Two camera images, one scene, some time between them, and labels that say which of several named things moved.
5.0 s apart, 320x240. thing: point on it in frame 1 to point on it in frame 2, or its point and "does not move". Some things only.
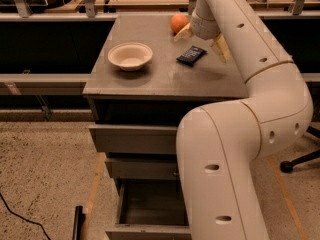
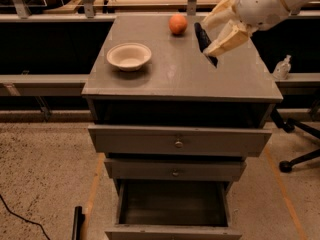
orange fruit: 178,22 does not move
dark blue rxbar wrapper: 192,55 to 204,42
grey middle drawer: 137,168 does not move
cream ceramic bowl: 130,56 does not move
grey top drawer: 135,139 does not move
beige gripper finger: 185,33 to 224,13
